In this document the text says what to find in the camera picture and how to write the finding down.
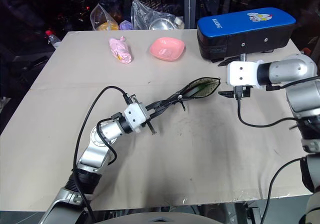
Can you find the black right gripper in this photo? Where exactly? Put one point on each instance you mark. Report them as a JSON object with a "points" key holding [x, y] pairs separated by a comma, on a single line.
{"points": [[246, 91]]}

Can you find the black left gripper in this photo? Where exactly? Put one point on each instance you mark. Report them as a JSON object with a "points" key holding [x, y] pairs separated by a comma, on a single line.
{"points": [[147, 114]]}

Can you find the green translucent highlighter pen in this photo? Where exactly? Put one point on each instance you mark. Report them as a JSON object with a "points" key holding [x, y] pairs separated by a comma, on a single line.
{"points": [[198, 90]]}

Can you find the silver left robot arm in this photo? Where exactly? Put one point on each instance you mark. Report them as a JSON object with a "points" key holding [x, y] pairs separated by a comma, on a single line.
{"points": [[100, 146]]}

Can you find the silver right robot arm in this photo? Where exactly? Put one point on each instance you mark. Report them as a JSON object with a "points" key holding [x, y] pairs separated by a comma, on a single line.
{"points": [[290, 70]]}

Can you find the blue and black zippered box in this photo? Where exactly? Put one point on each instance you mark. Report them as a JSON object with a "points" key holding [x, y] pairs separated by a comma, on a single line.
{"points": [[240, 37]]}

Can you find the pink plastic bowl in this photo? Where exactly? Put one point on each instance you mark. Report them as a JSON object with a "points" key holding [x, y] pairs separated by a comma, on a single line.
{"points": [[167, 48]]}

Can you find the pink crumpled cloth bundle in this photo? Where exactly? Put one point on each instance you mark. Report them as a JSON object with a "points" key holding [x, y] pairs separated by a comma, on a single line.
{"points": [[120, 49]]}

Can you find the vertical metal pole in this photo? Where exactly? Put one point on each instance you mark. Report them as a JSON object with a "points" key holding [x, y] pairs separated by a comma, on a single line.
{"points": [[190, 6]]}

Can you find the round metal bowl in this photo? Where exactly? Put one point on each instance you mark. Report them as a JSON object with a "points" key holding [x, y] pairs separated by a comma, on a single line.
{"points": [[161, 24]]}

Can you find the small purple object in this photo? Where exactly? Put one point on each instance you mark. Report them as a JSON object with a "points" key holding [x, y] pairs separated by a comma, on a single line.
{"points": [[125, 25]]}

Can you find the clear crumpled plastic bag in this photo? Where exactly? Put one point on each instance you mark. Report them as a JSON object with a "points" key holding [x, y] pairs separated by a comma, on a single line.
{"points": [[147, 12]]}

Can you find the plastic bag with yellow contents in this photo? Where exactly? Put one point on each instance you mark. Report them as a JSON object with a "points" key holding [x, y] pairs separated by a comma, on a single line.
{"points": [[107, 21]]}

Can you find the clear bottle with red cap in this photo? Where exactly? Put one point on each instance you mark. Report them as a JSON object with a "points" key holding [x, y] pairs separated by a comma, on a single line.
{"points": [[53, 40]]}

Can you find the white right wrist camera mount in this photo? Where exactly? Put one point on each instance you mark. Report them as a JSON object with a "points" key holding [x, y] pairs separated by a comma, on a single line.
{"points": [[246, 74]]}

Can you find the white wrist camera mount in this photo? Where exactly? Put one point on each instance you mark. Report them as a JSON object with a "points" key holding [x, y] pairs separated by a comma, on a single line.
{"points": [[246, 74], [133, 116]]}

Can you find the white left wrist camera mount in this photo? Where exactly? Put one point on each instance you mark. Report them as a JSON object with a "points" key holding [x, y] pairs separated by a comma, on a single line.
{"points": [[133, 116]]}

